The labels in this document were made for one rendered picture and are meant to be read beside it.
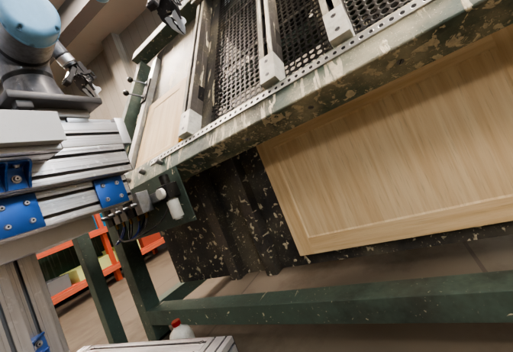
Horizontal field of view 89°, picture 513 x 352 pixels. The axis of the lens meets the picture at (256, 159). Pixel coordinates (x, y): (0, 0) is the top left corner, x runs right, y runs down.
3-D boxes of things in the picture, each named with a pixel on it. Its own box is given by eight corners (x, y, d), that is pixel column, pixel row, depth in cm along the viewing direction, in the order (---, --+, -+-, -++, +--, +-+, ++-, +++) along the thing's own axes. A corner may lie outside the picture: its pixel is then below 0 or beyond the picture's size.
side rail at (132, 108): (117, 195, 161) (99, 189, 153) (150, 72, 217) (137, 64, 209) (123, 192, 158) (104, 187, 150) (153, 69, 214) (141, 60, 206)
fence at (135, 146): (130, 179, 143) (122, 177, 141) (157, 64, 192) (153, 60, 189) (134, 177, 141) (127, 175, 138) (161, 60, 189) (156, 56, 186)
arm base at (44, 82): (17, 97, 63) (4, 59, 63) (-5, 123, 69) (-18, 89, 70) (82, 101, 76) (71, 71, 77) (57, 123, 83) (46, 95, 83)
